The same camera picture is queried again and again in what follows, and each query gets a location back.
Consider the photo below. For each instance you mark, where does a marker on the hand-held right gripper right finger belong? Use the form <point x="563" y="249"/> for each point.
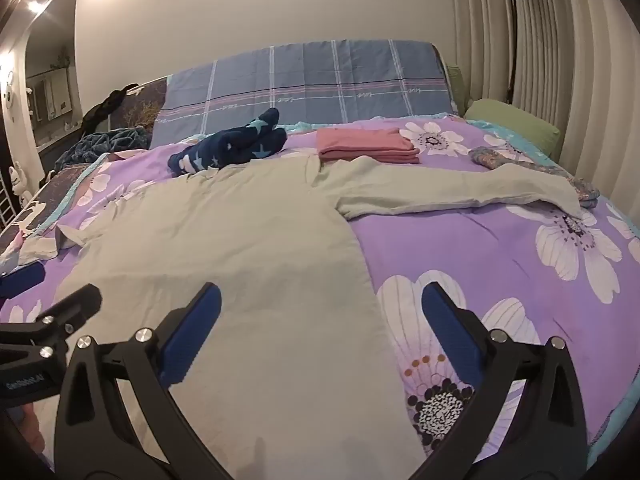
<point x="450" y="330"/>

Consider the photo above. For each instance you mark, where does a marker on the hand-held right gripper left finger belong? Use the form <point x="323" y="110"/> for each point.
<point x="192" y="330"/>

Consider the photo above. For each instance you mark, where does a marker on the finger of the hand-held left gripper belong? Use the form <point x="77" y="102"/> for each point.
<point x="65" y="307"/>
<point x="25" y="280"/>

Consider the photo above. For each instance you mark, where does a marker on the grey long-sleeve shirt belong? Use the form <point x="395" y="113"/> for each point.
<point x="225" y="240"/>

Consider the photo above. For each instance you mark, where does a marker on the purple floral duvet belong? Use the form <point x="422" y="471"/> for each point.
<point x="450" y="240"/>

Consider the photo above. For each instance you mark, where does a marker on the white cat figurine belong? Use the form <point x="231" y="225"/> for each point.
<point x="19" y="185"/>

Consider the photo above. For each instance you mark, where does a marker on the teal fuzzy blanket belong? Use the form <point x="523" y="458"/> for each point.
<point x="100" y="142"/>

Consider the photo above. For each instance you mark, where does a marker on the floral patterned folded garment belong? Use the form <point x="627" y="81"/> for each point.
<point x="492" y="157"/>

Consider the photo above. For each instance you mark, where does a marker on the navy star-print garment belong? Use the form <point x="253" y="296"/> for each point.
<point x="230" y="147"/>

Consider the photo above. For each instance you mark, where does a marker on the black garment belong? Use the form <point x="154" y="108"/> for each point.
<point x="105" y="105"/>

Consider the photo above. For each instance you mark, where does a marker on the pink folded garment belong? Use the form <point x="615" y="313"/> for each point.
<point x="360" y="142"/>

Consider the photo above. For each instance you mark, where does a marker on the dark floral pillow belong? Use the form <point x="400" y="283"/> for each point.
<point x="145" y="105"/>

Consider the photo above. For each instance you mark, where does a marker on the green pillow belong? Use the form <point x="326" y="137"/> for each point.
<point x="515" y="120"/>

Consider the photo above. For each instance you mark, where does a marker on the green cushion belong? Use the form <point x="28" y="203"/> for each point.
<point x="456" y="87"/>

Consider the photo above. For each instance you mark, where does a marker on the blue plaid pillow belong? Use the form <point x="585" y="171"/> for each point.
<point x="310" y="80"/>

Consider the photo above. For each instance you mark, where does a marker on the beige curtain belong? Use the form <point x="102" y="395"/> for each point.
<point x="575" y="60"/>

